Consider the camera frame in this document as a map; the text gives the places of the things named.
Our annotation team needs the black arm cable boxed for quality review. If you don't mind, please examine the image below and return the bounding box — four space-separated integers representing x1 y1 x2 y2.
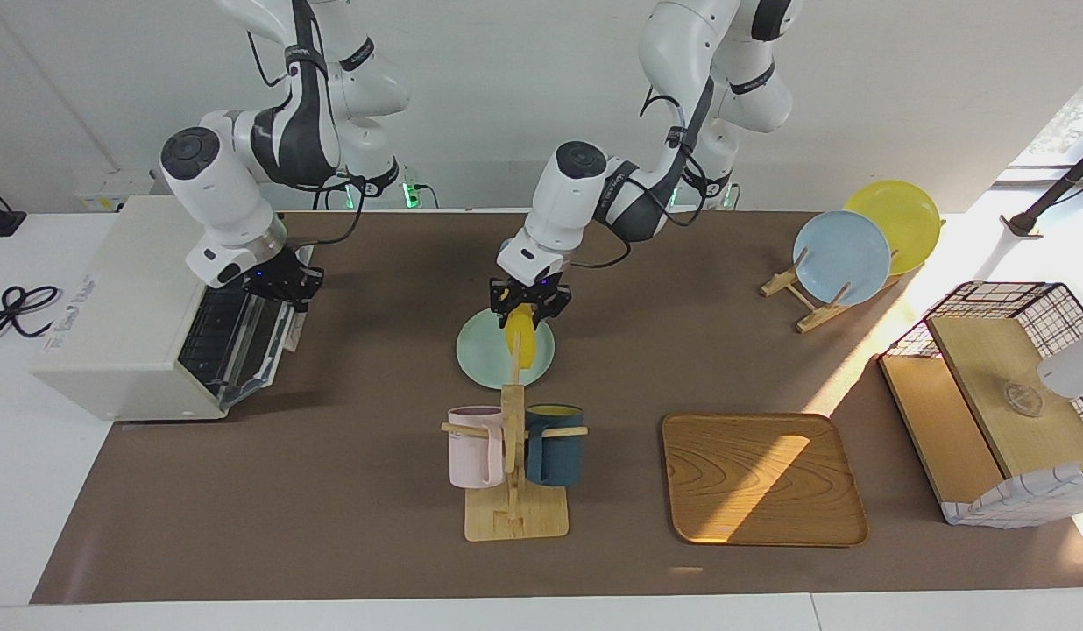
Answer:
248 0 372 248
563 88 713 269

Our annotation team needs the brown table mat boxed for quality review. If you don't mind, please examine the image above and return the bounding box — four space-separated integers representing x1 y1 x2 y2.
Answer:
29 210 1083 606

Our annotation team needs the dark blue mug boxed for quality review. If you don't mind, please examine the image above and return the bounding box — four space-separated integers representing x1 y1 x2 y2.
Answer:
524 404 584 487

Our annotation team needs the wooden mug rack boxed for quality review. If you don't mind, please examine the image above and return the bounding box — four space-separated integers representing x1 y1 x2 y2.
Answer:
442 331 589 542

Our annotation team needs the black stand pole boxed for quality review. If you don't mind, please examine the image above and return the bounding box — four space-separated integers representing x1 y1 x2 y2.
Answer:
1002 140 1083 238

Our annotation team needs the pale green plate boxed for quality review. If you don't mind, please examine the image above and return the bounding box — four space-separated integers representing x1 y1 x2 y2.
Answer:
456 308 556 391

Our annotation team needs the coiled black cable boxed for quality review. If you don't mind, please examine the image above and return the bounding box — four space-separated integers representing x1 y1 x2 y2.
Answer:
0 285 62 343

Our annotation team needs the wire basket with wooden shelf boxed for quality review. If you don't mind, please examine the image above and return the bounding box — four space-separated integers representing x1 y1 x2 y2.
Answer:
879 281 1083 528

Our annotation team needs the pink mug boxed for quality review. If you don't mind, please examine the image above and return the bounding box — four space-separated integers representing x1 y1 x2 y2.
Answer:
447 406 506 489

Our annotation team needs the yellow plate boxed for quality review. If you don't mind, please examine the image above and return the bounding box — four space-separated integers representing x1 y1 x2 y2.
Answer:
844 180 942 277

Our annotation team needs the wooden plate rack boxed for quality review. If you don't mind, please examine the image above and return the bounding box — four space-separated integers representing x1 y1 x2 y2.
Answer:
761 248 902 334

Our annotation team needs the white cylindrical object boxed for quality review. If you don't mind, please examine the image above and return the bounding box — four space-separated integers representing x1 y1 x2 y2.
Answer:
1037 326 1083 400

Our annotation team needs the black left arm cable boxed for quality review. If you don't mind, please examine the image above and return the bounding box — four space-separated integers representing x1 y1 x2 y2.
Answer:
563 88 713 269

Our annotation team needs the yellow banana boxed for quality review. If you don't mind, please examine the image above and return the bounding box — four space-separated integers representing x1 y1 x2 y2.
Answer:
505 304 541 373

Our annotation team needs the wooden serving tray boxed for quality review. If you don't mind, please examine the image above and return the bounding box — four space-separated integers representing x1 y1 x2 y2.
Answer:
662 413 869 547

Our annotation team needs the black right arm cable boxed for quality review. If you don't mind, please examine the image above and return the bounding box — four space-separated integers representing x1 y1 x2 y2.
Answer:
248 0 372 248

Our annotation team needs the small clear glass object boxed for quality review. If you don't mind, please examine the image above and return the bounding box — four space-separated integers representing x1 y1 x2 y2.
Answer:
1002 382 1044 418

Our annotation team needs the cream toaster oven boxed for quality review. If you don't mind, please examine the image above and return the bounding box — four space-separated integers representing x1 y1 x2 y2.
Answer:
31 195 315 422

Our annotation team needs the light blue plate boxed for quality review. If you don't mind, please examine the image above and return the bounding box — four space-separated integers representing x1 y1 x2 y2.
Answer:
793 210 893 306

